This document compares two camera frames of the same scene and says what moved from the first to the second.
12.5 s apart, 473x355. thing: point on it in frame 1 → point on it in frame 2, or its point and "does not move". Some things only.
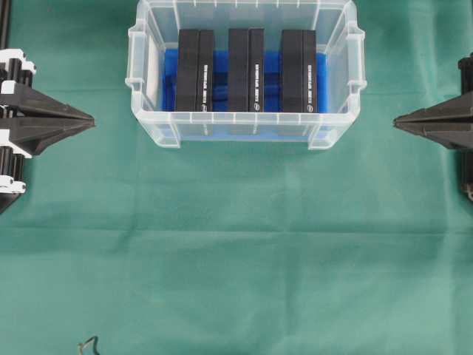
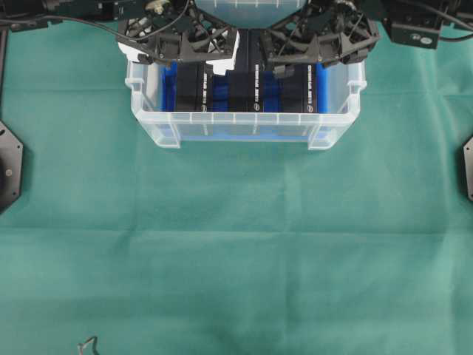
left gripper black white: (41, 122) → (158, 32)
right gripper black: (449, 123) → (329, 32)
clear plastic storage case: (245, 70) does not move
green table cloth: (119, 245) does not move
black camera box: (298, 71) does not move
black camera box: (195, 70) does not move
